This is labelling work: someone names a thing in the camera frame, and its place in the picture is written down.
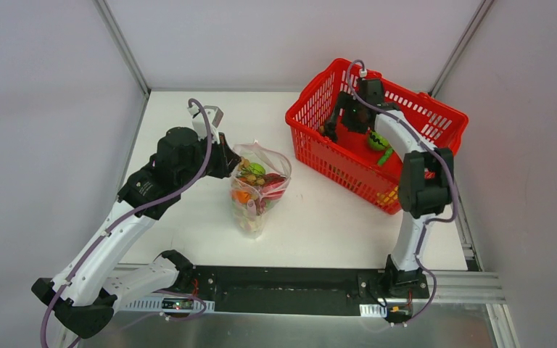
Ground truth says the dark grape bunch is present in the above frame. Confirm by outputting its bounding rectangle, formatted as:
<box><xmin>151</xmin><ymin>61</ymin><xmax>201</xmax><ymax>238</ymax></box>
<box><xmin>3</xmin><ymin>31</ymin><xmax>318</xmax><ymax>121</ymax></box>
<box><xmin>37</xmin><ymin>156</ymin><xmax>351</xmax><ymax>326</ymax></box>
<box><xmin>318</xmin><ymin>123</ymin><xmax>338</xmax><ymax>143</ymax></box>

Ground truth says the light green round fruit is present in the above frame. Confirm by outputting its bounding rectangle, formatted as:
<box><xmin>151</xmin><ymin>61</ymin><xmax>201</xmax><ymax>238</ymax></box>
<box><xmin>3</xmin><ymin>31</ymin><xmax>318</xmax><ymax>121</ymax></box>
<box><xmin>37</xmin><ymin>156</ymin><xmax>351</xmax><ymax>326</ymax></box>
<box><xmin>247</xmin><ymin>162</ymin><xmax>266</xmax><ymax>177</ymax></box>

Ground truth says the green mangosteen fruit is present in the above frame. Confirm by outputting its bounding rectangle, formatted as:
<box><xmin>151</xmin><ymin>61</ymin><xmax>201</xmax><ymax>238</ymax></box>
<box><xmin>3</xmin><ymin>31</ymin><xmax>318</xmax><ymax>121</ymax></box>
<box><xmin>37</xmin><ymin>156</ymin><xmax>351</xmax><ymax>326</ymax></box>
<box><xmin>367</xmin><ymin>131</ymin><xmax>391</xmax><ymax>152</ymax></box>

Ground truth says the clear zip top bag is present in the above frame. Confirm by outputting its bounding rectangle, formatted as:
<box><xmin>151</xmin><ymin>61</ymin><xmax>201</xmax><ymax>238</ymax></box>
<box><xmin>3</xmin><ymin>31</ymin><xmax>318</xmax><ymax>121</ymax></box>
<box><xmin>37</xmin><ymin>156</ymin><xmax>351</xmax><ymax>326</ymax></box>
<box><xmin>230</xmin><ymin>141</ymin><xmax>292</xmax><ymax>235</ymax></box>

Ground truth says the orange fruit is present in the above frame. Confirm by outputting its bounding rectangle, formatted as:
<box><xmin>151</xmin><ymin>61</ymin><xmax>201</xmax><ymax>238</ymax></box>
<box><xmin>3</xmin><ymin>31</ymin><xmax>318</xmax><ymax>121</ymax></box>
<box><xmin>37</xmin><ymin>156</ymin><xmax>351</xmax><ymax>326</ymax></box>
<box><xmin>231</xmin><ymin>190</ymin><xmax>253</xmax><ymax>205</ymax></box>

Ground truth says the red apple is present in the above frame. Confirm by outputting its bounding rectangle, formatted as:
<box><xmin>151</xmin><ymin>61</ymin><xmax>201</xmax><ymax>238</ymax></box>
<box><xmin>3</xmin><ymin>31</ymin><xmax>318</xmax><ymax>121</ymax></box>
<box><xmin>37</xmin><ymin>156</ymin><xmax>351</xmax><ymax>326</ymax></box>
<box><xmin>260</xmin><ymin>173</ymin><xmax>289</xmax><ymax>200</ymax></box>

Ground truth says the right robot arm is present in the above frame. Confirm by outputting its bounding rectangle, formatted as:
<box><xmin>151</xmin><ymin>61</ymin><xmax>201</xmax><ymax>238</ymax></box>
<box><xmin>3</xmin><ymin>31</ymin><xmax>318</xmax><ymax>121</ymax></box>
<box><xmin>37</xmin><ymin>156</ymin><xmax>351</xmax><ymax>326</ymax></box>
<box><xmin>321</xmin><ymin>78</ymin><xmax>455</xmax><ymax>297</ymax></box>

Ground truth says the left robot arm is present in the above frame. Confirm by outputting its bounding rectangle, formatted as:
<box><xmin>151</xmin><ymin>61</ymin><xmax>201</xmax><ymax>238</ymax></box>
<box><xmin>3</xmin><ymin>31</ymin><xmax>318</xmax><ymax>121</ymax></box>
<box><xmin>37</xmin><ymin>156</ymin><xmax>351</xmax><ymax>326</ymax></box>
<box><xmin>31</xmin><ymin>127</ymin><xmax>240</xmax><ymax>339</ymax></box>

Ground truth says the red plastic basket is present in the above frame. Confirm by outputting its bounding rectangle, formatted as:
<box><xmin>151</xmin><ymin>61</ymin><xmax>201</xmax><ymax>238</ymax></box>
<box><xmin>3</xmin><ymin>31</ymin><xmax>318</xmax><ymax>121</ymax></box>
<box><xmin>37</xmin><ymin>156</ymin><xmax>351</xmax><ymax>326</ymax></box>
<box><xmin>285</xmin><ymin>58</ymin><xmax>469</xmax><ymax>215</ymax></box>

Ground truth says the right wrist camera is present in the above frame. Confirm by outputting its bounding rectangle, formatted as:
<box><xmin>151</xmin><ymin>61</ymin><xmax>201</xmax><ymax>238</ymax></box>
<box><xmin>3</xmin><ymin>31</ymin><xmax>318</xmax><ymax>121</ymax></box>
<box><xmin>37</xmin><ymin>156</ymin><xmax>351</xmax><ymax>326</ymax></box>
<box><xmin>358</xmin><ymin>70</ymin><xmax>385</xmax><ymax>107</ymax></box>

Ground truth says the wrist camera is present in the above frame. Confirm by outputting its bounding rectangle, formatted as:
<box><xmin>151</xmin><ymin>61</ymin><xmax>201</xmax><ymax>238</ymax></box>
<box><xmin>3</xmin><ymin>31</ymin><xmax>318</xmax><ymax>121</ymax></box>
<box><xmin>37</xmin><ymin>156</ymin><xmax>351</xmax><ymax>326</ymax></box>
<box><xmin>358</xmin><ymin>70</ymin><xmax>385</xmax><ymax>107</ymax></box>
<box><xmin>188</xmin><ymin>105</ymin><xmax>223</xmax><ymax>144</ymax></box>

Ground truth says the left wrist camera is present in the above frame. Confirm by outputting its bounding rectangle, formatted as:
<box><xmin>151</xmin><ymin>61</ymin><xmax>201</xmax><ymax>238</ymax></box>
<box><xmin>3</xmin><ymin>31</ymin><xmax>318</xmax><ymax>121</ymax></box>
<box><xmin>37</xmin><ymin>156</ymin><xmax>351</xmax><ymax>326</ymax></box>
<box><xmin>188</xmin><ymin>105</ymin><xmax>223</xmax><ymax>144</ymax></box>

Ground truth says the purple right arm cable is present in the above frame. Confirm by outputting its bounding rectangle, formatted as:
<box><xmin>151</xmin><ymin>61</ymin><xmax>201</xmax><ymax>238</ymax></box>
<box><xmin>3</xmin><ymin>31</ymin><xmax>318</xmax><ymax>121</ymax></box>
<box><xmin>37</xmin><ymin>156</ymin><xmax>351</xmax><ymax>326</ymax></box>
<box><xmin>345</xmin><ymin>59</ymin><xmax>460</xmax><ymax>320</ymax></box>

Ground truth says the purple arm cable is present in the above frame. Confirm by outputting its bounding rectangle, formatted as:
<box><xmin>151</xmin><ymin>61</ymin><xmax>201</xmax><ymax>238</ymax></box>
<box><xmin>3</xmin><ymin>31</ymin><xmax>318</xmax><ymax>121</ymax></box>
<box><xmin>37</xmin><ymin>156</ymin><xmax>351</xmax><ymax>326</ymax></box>
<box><xmin>40</xmin><ymin>98</ymin><xmax>214</xmax><ymax>348</ymax></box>
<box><xmin>345</xmin><ymin>59</ymin><xmax>460</xmax><ymax>320</ymax></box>

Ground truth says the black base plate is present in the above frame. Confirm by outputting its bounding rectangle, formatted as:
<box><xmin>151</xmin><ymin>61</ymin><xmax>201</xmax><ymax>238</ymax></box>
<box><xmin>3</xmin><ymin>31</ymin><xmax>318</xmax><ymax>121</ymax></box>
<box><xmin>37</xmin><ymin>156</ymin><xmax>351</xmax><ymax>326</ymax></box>
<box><xmin>167</xmin><ymin>265</ymin><xmax>430</xmax><ymax>317</ymax></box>

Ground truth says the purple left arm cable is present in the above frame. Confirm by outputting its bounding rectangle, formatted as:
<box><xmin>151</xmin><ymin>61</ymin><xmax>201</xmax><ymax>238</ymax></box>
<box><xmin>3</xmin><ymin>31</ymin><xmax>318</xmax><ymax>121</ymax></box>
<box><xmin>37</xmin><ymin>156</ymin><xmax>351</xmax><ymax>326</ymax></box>
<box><xmin>40</xmin><ymin>98</ymin><xmax>214</xmax><ymax>348</ymax></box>

